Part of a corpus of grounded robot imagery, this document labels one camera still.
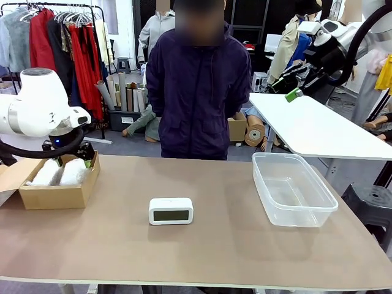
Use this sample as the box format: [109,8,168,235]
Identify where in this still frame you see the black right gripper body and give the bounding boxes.
[283,38,358,92]

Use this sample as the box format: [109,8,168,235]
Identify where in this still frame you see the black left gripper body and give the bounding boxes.
[42,130,95,160]

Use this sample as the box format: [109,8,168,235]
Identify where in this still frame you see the fully bubble-wrapped clock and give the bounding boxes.
[59,158,89,186]

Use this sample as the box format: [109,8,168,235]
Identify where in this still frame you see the bubble-wrapped clock with visible face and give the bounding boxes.
[24,158,65,187]

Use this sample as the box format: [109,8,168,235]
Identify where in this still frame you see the white unwrapped digital clock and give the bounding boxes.
[148,197,194,226]

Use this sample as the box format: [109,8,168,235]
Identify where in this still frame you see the white computer case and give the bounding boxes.
[252,72,270,92]

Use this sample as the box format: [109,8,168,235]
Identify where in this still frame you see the brown cardboard box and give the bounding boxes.
[0,149,101,211]

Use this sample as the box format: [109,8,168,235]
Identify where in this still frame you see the mannequin with beige coat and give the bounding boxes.
[268,0,322,85]

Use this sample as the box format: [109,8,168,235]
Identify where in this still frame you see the white monitor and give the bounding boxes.
[265,33,282,53]

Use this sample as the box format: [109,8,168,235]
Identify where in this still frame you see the black storage bin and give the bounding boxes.
[108,108,144,132]

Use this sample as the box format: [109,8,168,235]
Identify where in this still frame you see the white side table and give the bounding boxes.
[247,91,392,184]

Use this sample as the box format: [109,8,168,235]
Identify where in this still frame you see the pink hanging garment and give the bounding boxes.
[366,48,391,74]

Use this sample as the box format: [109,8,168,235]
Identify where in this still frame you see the kraft paper roll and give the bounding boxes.
[244,115,267,148]

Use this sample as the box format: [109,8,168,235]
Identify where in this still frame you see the light grey long dress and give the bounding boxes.
[350,72,386,126]

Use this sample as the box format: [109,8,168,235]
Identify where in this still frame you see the grey paper roll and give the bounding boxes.
[94,80,116,111]

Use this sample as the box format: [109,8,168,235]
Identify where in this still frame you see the small cardboard floor box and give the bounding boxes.
[228,111,248,142]

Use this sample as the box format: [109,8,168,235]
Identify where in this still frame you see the yellow hanging garment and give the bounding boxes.
[375,54,392,91]

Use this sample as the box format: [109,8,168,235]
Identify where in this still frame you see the brown cardboard tube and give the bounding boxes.
[126,82,134,113]

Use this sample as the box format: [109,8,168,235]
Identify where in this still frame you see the beige cardboard tube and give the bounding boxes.
[106,75,122,108]

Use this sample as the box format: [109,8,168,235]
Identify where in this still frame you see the tall grey tube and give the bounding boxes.
[118,72,128,111]

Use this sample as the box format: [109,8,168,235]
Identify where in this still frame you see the person in purple jacket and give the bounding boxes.
[146,21,252,162]

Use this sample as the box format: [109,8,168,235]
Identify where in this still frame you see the bare mannequin limbs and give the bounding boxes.
[363,110,392,137]

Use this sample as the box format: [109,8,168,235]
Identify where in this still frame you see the long red dress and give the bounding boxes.
[67,24,104,121]

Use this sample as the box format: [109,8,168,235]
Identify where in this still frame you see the small grey stool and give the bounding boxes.
[116,56,131,74]

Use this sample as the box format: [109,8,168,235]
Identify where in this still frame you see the black hanging garment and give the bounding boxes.
[47,20,76,107]

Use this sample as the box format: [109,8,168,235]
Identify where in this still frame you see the person's blurred head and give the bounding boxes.
[173,0,226,47]

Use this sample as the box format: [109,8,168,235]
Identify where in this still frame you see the cream hanging garment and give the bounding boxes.
[93,20,110,67]

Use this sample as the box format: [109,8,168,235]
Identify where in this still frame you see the brown patterned garment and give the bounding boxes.
[60,23,73,53]

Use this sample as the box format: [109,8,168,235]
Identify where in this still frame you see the red coat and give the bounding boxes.
[29,8,59,73]

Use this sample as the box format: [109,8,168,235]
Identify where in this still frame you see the clear plastic container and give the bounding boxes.
[251,152,339,228]

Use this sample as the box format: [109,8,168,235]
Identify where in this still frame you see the grey fleece garment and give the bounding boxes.
[0,6,33,74]

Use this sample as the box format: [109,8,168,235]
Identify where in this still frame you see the black plastic stool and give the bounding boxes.
[341,183,392,252]

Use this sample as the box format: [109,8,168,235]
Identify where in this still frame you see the bystander in grey hoodie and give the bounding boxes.
[137,9,177,64]

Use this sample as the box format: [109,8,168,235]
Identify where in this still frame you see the black metal clothes rack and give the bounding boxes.
[0,1,105,140]

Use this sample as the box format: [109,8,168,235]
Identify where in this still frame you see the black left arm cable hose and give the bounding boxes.
[0,128,85,166]

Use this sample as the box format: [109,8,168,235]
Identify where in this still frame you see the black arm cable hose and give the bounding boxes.
[0,128,85,166]
[329,4,386,88]

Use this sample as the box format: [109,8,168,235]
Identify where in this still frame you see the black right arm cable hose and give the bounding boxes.
[329,4,386,88]

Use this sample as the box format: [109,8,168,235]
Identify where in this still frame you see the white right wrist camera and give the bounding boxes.
[297,20,322,37]

